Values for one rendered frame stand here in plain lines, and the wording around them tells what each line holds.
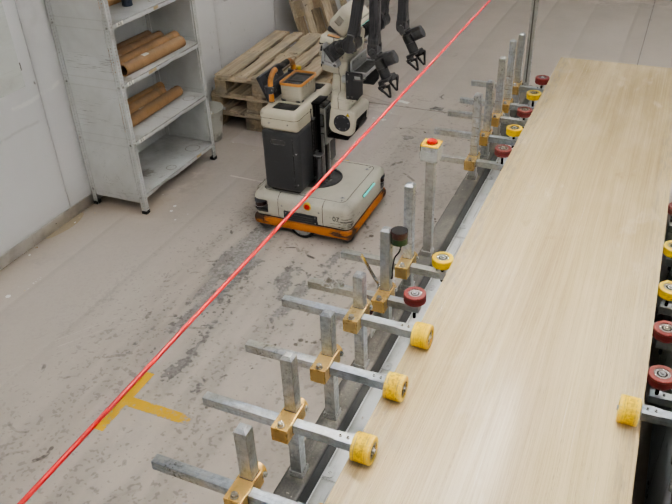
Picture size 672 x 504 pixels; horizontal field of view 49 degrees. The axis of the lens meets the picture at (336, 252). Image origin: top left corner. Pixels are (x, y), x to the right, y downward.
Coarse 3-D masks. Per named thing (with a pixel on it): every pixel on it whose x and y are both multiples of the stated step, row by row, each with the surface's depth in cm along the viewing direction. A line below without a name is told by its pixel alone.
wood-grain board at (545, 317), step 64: (576, 64) 446; (576, 128) 370; (640, 128) 367; (512, 192) 318; (576, 192) 316; (640, 192) 314; (512, 256) 277; (576, 256) 276; (640, 256) 274; (448, 320) 247; (512, 320) 246; (576, 320) 244; (640, 320) 243; (448, 384) 222; (512, 384) 221; (576, 384) 220; (640, 384) 219; (384, 448) 202; (448, 448) 201; (512, 448) 200; (576, 448) 199
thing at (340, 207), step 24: (336, 168) 478; (360, 168) 477; (264, 192) 456; (288, 192) 453; (336, 192) 451; (360, 192) 452; (384, 192) 487; (264, 216) 463; (312, 216) 447; (336, 216) 440; (360, 216) 454
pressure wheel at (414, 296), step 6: (408, 288) 261; (414, 288) 261; (420, 288) 261; (408, 294) 258; (414, 294) 258; (420, 294) 259; (408, 300) 257; (414, 300) 256; (420, 300) 256; (414, 306) 258
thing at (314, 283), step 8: (312, 280) 275; (320, 280) 275; (312, 288) 276; (320, 288) 274; (328, 288) 273; (336, 288) 271; (344, 288) 271; (352, 288) 270; (352, 296) 270; (368, 296) 267; (392, 296) 266; (392, 304) 264; (400, 304) 263; (416, 312) 261
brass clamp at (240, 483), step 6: (258, 462) 190; (258, 468) 189; (264, 468) 190; (258, 474) 187; (264, 474) 189; (240, 480) 186; (246, 480) 186; (252, 480) 186; (258, 480) 187; (234, 486) 184; (240, 486) 184; (246, 486) 184; (252, 486) 184; (258, 486) 188; (228, 492) 183; (240, 492) 183; (246, 492) 183; (228, 498) 181; (240, 498) 181; (246, 498) 182
